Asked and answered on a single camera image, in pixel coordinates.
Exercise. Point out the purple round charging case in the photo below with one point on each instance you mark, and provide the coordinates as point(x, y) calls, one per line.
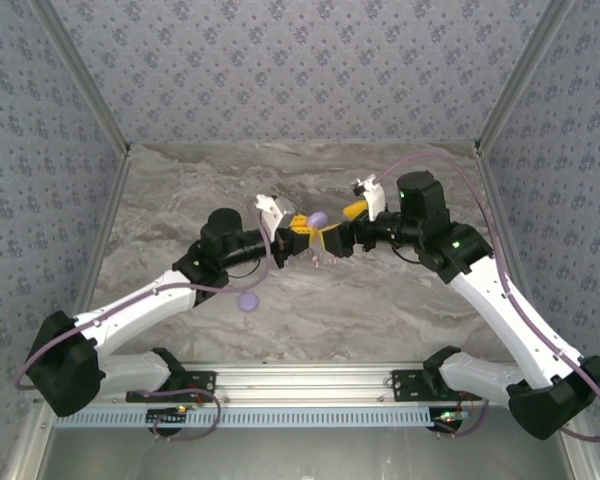
point(250, 303)
point(318, 218)

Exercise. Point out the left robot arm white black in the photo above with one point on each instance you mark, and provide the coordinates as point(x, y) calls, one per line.
point(65, 365)

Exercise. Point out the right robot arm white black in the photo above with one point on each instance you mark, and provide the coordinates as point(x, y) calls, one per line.
point(545, 410)

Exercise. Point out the small black controller board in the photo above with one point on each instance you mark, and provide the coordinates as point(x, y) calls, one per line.
point(167, 416)
point(447, 418)

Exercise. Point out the grey metal lower tray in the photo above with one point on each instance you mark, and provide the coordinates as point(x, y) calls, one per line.
point(300, 455)

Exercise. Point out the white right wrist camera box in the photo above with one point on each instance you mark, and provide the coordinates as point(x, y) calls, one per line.
point(375, 200)

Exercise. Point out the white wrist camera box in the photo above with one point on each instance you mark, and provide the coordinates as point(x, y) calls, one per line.
point(272, 207)
point(375, 200)

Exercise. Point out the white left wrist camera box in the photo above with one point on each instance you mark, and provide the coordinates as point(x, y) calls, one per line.
point(272, 207)

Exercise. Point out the aluminium mounting rail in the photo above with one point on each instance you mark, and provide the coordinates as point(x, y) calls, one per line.
point(305, 385)

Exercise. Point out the aluminium frame post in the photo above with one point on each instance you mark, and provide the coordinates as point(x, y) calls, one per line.
point(80, 75)
point(525, 75)

